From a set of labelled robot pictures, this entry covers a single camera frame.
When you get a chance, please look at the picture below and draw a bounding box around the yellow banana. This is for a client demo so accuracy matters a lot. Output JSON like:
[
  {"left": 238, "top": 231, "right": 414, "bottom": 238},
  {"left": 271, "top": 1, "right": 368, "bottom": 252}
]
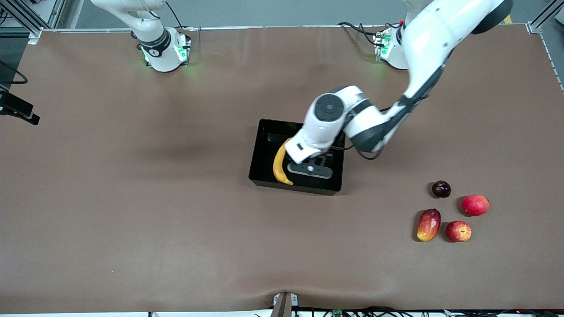
[{"left": 272, "top": 137, "right": 294, "bottom": 185}]

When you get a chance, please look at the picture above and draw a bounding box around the black plastic box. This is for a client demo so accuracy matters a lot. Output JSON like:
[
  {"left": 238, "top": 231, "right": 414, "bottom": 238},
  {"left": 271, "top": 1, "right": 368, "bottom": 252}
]
[{"left": 248, "top": 118, "right": 345, "bottom": 196}]

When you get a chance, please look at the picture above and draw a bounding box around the red yellow apple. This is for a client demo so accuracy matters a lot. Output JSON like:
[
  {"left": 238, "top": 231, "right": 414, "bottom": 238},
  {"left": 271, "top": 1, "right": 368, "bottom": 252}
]
[{"left": 445, "top": 221, "right": 472, "bottom": 243}]

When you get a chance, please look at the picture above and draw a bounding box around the red yellow mango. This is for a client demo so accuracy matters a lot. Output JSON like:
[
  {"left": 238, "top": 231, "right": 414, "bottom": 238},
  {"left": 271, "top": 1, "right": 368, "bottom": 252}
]
[{"left": 416, "top": 208, "right": 442, "bottom": 242}]

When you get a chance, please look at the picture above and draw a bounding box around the dark purple plum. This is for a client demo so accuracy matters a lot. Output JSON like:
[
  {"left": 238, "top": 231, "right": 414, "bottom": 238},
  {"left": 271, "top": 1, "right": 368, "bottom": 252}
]
[{"left": 431, "top": 180, "right": 452, "bottom": 198}]

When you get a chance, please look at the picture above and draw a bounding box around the brown table mat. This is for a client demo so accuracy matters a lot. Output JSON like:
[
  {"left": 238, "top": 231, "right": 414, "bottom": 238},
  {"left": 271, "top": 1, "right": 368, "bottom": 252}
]
[{"left": 0, "top": 24, "right": 564, "bottom": 314}]

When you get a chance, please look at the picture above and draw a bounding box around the aluminium frame strut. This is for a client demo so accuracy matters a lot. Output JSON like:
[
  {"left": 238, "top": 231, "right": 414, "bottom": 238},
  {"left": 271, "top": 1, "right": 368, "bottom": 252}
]
[
  {"left": 527, "top": 0, "right": 564, "bottom": 35},
  {"left": 0, "top": 0, "right": 67, "bottom": 44}
]

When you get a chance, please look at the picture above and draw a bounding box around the metal mat clamp bracket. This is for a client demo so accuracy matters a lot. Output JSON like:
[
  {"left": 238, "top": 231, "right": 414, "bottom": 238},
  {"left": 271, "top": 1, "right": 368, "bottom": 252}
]
[{"left": 271, "top": 292, "right": 299, "bottom": 317}]

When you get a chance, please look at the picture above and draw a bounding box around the black left arm base cable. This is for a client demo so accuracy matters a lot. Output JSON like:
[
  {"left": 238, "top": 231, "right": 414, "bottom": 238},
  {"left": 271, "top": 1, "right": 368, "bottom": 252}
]
[{"left": 337, "top": 21, "right": 399, "bottom": 47}]

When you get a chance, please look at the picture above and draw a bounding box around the black arm base cable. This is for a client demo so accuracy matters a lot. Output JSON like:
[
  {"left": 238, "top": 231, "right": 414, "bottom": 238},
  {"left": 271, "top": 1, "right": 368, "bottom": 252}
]
[
  {"left": 164, "top": 1, "right": 185, "bottom": 30},
  {"left": 337, "top": 21, "right": 399, "bottom": 47}
]

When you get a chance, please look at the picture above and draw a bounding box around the black right arm base cable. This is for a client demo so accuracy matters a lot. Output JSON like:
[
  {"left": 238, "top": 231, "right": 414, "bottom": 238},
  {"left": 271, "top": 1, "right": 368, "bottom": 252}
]
[{"left": 164, "top": 1, "right": 185, "bottom": 30}]

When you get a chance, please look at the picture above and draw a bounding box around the silver table edge rail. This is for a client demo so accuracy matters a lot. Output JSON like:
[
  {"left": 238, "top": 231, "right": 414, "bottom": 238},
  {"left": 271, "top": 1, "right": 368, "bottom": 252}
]
[{"left": 538, "top": 32, "right": 564, "bottom": 92}]

